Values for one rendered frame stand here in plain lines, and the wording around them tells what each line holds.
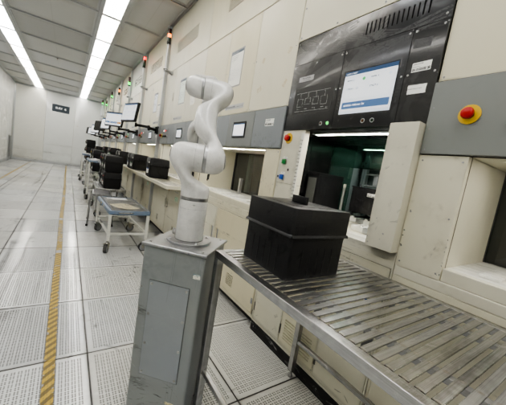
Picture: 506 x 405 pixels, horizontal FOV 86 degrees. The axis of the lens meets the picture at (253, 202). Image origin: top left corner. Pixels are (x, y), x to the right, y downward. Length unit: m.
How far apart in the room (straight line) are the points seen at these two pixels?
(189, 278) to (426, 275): 0.91
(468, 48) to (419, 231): 0.69
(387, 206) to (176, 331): 1.01
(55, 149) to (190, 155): 13.54
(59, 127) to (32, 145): 1.25
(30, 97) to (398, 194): 14.29
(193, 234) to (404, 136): 0.95
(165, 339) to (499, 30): 1.66
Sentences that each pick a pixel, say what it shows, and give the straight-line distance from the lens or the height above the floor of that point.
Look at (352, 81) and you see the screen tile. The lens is 1.59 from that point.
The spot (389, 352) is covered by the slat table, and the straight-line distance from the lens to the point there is 0.76.
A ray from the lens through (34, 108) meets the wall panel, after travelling 14.66.
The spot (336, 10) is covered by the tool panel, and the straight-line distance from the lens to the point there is 1.89.
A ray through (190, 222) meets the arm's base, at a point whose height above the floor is 0.85.
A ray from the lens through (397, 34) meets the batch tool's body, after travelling 1.54.
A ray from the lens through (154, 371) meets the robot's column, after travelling 1.40.
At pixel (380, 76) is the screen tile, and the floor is 1.63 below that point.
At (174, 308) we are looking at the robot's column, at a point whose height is 0.51.
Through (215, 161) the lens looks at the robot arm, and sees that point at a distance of 1.14.
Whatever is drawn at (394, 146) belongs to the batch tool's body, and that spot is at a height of 1.30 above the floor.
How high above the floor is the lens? 1.11
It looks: 7 degrees down
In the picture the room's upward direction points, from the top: 9 degrees clockwise
